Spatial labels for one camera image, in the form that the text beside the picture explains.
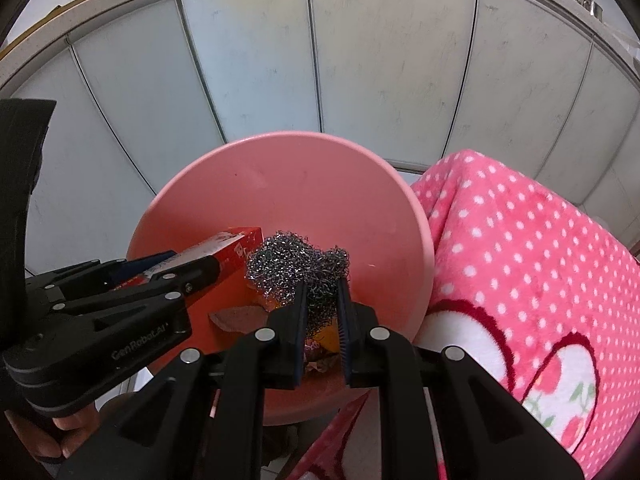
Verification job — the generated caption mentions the white kitchen cabinets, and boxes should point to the white kitchen cabinets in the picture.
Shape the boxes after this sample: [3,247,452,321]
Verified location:
[1,0,639,275]

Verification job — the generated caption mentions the red toothpaste box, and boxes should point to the red toothpaste box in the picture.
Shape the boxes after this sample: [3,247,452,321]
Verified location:
[120,226,267,368]

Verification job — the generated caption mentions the yellow foam net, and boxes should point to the yellow foam net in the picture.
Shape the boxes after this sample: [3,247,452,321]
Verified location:
[312,324,340,353]

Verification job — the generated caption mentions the pink polka dot blanket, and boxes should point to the pink polka dot blanket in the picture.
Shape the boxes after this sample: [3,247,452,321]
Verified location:
[412,150,639,479]

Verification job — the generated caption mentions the pink plastic trash bin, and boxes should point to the pink plastic trash bin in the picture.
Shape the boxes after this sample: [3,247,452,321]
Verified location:
[124,130,436,427]

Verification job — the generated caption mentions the steel kettle pot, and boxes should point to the steel kettle pot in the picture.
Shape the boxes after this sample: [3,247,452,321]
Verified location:
[577,0,603,22]

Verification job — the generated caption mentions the person's left hand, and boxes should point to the person's left hand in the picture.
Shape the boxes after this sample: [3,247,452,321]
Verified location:
[4,403,100,460]

